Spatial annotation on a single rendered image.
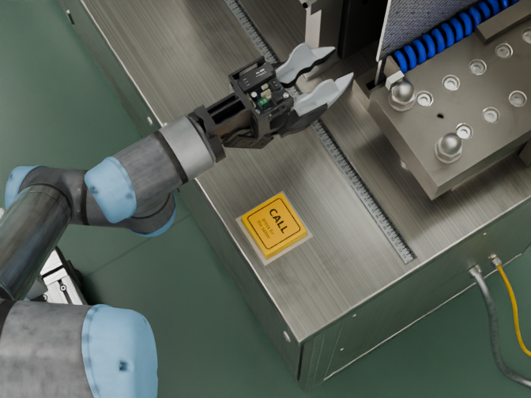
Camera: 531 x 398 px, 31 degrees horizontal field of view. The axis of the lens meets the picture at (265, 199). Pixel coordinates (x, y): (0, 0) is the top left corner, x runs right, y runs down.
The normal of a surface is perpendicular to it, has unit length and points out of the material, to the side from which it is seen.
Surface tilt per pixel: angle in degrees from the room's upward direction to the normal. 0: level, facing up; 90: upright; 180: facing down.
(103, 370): 12
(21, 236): 54
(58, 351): 5
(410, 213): 0
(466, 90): 0
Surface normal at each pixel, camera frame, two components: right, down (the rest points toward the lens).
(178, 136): -0.11, -0.43
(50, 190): 0.48, -0.79
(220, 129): 0.53, 0.80
